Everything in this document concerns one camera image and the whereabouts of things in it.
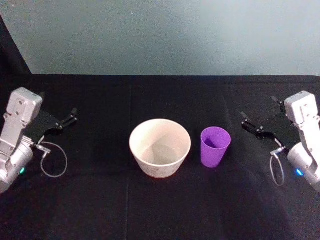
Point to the purple plastic cup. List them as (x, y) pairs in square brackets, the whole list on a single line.
[(212, 155)]

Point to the black side panel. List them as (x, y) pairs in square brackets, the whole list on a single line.
[(11, 55)]

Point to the white bowl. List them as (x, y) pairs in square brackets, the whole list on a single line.
[(160, 160)]

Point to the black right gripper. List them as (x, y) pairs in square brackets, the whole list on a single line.
[(287, 133)]

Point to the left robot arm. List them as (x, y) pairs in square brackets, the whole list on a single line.
[(18, 117)]

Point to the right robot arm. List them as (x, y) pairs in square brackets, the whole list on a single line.
[(303, 130)]

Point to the black table cloth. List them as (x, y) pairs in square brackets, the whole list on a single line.
[(100, 205)]

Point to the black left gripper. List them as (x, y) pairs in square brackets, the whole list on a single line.
[(43, 123)]

